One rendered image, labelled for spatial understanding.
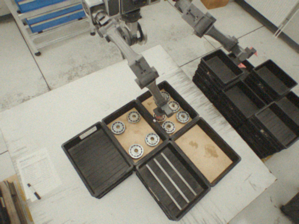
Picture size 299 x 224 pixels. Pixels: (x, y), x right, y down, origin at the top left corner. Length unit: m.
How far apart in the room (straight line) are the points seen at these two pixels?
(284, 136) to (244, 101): 0.52
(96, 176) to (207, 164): 0.76
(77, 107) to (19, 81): 1.43
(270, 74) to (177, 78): 1.19
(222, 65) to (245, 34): 1.45
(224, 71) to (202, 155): 1.22
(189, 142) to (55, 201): 1.01
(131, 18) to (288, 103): 2.00
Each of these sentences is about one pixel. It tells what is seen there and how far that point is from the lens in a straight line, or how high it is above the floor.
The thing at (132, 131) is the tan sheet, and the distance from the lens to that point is 1.48.
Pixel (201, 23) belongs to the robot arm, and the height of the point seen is 1.59.
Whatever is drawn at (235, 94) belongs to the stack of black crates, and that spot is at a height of 0.38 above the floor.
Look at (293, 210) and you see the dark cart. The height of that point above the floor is 0.24.
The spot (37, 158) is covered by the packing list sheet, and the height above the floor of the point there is 0.70.
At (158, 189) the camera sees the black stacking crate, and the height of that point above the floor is 0.83.
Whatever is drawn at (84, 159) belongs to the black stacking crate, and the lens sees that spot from 1.45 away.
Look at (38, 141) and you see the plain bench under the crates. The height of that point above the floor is 0.70.
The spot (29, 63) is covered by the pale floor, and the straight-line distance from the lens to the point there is 3.21.
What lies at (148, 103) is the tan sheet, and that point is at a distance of 1.59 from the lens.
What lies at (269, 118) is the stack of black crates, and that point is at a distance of 2.34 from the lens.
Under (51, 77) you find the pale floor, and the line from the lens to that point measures 2.94.
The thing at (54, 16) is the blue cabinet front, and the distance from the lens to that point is 3.01.
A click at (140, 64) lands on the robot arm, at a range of 0.88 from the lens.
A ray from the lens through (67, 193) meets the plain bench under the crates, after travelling 1.57.
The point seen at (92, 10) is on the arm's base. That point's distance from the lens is 1.23.
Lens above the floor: 2.20
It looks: 62 degrees down
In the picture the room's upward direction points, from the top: 9 degrees clockwise
